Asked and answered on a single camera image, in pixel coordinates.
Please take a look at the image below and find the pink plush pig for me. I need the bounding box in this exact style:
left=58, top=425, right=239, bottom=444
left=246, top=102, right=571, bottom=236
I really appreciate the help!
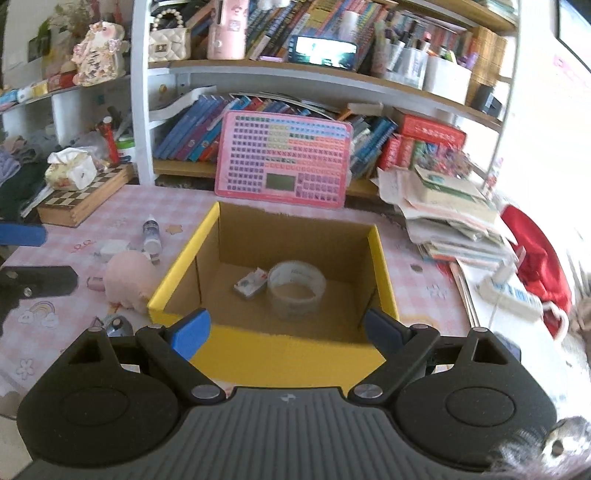
left=103, top=250, right=158, bottom=314

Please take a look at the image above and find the white charger plug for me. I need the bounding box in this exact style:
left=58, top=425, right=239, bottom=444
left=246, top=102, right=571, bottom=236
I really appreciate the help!
left=94, top=239, right=130, bottom=263

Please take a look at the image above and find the blue white spray bottle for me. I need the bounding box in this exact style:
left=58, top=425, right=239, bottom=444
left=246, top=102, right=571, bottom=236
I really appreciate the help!
left=142, top=216, right=162, bottom=256

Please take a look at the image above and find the wooden chess box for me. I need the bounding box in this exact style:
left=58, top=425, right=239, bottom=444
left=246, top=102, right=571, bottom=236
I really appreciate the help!
left=36, top=164, right=135, bottom=228

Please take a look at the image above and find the tissue pack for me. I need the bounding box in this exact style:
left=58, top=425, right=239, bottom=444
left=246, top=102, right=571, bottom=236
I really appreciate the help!
left=45, top=148, right=97, bottom=191

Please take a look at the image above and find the small white card box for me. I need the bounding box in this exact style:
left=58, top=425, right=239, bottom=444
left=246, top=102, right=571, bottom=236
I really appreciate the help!
left=233, top=268, right=267, bottom=300

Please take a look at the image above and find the pink checkered tablecloth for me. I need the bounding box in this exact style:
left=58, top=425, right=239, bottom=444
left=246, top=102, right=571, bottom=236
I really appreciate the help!
left=1, top=186, right=470, bottom=400

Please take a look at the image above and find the yellow cardboard box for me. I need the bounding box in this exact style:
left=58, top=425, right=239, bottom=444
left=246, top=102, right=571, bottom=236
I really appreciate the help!
left=148, top=202, right=398, bottom=390

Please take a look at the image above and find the clear tape roll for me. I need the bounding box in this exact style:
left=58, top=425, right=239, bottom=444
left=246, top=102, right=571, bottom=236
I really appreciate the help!
left=266, top=260, right=327, bottom=320

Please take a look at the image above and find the white power strip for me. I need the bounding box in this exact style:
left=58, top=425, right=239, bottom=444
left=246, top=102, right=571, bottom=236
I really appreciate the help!
left=477, top=262, right=543, bottom=322

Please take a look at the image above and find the stack of papers and books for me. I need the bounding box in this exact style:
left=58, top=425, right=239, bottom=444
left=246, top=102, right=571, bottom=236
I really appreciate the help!
left=377, top=168, right=517, bottom=269

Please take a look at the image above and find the red pen with white cap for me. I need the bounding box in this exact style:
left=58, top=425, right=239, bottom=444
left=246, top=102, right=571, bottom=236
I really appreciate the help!
left=102, top=116, right=120, bottom=165

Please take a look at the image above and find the red cloth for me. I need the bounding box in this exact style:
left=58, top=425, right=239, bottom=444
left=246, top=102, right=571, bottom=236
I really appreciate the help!
left=501, top=205, right=572, bottom=343

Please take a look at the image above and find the pink keyboard learning tablet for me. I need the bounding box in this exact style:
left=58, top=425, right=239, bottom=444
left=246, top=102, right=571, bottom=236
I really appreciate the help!
left=214, top=110, right=353, bottom=209

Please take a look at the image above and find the white bookshelf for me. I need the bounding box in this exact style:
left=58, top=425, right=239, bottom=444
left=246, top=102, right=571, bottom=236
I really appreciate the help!
left=0, top=0, right=523, bottom=188

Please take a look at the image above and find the cream quilted handbag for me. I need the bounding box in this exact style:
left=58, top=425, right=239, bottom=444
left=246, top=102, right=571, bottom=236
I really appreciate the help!
left=148, top=8, right=191, bottom=63

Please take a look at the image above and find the grey round keychain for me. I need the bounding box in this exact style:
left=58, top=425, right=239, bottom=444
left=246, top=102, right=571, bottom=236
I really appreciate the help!
left=102, top=314, right=134, bottom=338

